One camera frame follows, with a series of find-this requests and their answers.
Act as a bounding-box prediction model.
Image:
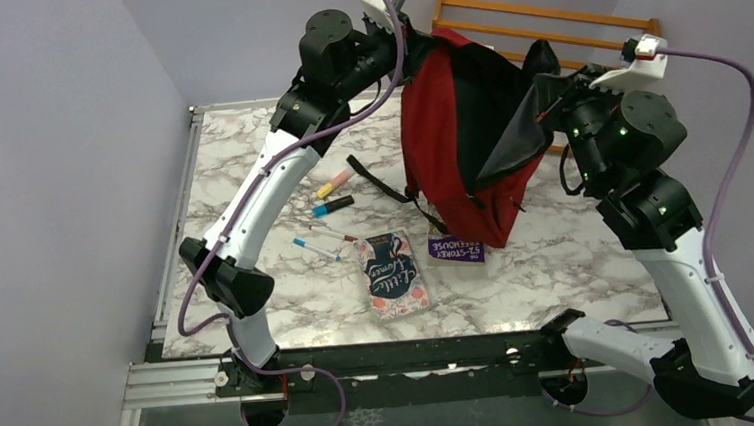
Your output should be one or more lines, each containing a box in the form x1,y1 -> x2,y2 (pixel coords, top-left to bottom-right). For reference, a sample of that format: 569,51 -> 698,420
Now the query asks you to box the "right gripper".
532,59 -> 638,194

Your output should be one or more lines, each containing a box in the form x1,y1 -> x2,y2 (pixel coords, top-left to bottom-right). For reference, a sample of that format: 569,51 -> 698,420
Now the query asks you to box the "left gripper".
329,5 -> 442,103

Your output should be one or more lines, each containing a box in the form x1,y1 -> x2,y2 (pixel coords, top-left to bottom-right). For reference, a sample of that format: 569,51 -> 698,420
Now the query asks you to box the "red student backpack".
337,20 -> 573,260

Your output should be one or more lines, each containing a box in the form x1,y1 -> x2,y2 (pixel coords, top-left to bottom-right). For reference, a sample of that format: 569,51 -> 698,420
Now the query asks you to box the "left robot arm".
179,4 -> 409,393

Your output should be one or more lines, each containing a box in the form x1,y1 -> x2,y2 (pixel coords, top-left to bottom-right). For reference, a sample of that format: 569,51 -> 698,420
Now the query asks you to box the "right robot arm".
525,65 -> 754,420

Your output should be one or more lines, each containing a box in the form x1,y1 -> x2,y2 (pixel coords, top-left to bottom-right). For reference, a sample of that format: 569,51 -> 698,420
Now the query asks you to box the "wooden shelf rack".
430,0 -> 670,165

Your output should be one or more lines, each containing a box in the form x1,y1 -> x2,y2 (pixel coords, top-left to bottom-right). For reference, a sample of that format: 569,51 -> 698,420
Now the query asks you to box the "yellow pink highlighter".
316,168 -> 354,200

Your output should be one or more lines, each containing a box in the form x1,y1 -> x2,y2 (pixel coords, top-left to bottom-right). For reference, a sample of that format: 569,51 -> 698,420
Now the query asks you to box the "blue black highlighter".
312,195 -> 355,217

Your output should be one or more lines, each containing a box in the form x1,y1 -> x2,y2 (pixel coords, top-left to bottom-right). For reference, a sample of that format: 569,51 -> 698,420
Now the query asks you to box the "red capped white pen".
309,225 -> 357,242

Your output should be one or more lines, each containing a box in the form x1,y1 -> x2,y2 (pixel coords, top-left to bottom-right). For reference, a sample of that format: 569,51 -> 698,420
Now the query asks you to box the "purple Treehouse book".
427,233 -> 485,264

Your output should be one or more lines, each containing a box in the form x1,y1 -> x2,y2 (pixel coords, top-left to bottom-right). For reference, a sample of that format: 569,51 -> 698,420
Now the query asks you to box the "blue capped white pen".
293,238 -> 341,261

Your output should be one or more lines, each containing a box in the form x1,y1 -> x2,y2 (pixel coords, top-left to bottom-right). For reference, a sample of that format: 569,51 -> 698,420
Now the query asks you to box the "Little Women floral book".
352,230 -> 433,322

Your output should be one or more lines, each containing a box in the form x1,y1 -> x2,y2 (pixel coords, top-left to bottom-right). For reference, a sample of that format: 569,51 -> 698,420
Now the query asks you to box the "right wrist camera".
589,34 -> 668,94

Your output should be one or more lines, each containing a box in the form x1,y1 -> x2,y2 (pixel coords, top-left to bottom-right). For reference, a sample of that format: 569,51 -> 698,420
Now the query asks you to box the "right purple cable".
516,40 -> 754,426

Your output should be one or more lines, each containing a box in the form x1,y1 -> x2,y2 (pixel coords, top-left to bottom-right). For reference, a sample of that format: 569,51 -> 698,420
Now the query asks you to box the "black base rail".
213,330 -> 577,415

